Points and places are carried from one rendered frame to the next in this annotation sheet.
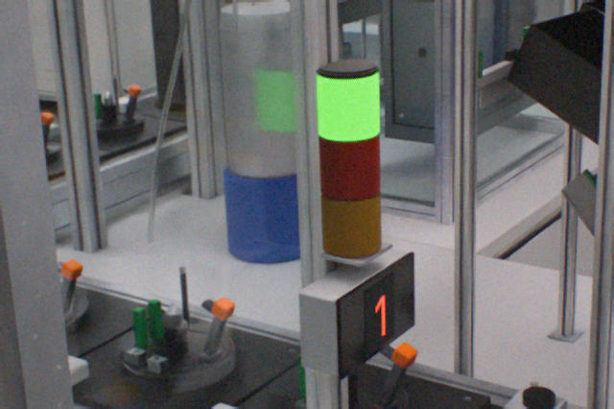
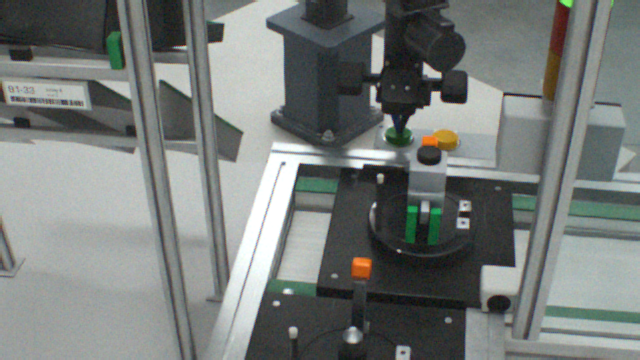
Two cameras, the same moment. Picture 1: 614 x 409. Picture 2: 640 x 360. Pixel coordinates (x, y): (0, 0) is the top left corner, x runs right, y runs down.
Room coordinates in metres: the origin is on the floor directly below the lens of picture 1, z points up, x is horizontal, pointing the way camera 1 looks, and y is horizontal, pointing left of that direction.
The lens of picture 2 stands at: (1.44, 0.47, 1.68)
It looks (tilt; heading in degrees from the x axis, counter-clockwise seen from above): 38 degrees down; 243
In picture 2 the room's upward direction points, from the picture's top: straight up
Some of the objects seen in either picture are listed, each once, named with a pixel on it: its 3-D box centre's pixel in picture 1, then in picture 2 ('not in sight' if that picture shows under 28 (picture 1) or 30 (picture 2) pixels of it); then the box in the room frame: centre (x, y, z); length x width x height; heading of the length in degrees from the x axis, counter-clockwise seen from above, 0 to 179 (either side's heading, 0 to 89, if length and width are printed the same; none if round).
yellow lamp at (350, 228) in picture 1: (351, 220); (571, 71); (0.92, -0.04, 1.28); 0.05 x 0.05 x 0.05
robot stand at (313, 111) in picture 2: not in sight; (327, 70); (0.87, -0.64, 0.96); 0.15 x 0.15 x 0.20; 19
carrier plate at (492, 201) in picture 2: not in sight; (421, 235); (0.96, -0.21, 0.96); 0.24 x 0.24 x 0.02; 55
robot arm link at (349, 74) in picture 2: not in sight; (403, 64); (0.87, -0.41, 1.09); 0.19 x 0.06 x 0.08; 145
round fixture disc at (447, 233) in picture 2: not in sight; (422, 224); (0.96, -0.21, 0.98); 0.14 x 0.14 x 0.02
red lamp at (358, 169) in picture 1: (349, 162); (580, 24); (0.92, -0.04, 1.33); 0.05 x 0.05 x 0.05
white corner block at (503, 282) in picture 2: not in sight; (498, 290); (0.93, -0.07, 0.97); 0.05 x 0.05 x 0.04; 55
